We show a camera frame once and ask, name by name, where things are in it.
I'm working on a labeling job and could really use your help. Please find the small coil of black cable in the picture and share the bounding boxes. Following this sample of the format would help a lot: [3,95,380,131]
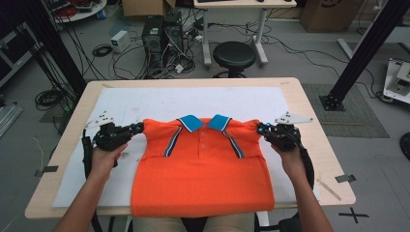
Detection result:
[91,43,114,58]

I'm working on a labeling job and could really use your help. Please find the black tape cross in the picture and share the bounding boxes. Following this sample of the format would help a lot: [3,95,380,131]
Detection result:
[337,207,370,224]

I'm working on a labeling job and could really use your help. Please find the black computer tower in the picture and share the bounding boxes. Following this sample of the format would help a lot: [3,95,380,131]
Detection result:
[141,15,165,71]
[163,13,186,66]

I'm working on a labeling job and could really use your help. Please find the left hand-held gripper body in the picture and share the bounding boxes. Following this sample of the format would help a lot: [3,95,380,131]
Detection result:
[85,111,132,153]

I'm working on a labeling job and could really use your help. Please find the white machine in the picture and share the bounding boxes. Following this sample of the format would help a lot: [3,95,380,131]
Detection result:
[382,57,410,105]

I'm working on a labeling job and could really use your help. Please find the person's right hand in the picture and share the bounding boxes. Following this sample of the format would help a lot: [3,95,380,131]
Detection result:
[270,144,308,182]

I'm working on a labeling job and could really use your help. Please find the large coil of black cable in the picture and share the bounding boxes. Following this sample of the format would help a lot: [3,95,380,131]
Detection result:
[34,88,68,112]

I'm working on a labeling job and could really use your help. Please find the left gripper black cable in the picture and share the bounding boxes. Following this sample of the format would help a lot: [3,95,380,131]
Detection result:
[81,129,104,232]

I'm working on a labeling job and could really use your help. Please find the cardboard box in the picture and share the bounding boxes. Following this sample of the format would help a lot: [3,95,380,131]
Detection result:
[299,0,366,33]
[121,0,177,17]

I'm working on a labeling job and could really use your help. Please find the black frame post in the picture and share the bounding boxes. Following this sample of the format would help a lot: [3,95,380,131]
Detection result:
[9,0,87,96]
[318,0,410,112]

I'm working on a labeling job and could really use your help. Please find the black round stool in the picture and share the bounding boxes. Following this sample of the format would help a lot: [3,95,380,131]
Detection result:
[212,41,257,79]

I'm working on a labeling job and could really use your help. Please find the grey floor mat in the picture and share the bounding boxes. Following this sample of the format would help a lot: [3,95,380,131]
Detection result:
[301,82,391,139]

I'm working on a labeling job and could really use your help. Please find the white desk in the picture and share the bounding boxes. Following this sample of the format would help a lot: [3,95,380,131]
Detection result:
[192,0,298,69]

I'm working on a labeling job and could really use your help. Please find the white power supply box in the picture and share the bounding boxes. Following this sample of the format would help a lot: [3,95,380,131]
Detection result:
[110,29,132,53]

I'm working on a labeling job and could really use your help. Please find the white table mat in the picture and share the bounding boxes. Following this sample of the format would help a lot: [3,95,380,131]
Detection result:
[52,86,318,209]

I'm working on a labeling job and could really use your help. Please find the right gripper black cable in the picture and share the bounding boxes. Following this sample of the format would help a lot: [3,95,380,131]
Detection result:
[289,129,315,191]

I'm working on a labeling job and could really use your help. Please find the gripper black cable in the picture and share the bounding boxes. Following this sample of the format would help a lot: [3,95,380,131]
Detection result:
[81,129,104,232]
[289,129,315,191]

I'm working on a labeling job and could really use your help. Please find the orange polo shirt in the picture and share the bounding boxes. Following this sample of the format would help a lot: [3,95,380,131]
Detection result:
[130,114,276,218]

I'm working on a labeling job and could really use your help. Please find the aluminium rails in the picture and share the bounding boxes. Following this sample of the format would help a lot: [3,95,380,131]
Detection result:
[0,102,23,138]

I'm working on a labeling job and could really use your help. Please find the red cable coil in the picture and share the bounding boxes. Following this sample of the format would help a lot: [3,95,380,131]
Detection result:
[54,5,78,18]

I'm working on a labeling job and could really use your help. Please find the round white table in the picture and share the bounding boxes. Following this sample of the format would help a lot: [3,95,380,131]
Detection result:
[44,0,108,24]

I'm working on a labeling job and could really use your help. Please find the thin wooden stick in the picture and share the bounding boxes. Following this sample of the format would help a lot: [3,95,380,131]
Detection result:
[317,178,342,201]

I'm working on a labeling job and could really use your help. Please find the grey tape strip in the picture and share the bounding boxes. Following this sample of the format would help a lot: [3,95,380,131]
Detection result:
[335,174,357,184]
[34,165,60,178]

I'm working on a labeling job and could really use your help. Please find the person's left hand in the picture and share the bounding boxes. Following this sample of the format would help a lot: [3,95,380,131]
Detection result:
[88,143,129,182]

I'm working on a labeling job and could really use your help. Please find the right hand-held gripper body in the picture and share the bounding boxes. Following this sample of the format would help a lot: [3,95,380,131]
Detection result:
[267,111,313,153]

